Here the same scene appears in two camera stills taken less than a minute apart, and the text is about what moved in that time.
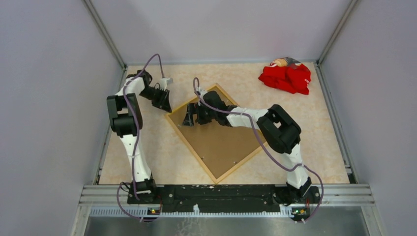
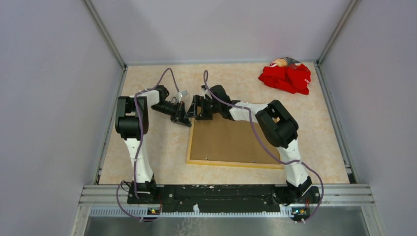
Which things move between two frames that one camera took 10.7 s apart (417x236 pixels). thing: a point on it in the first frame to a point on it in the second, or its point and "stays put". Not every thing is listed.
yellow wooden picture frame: [227, 99] to [255, 163]
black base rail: [220, 198] stays put
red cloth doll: [288, 73] stays put
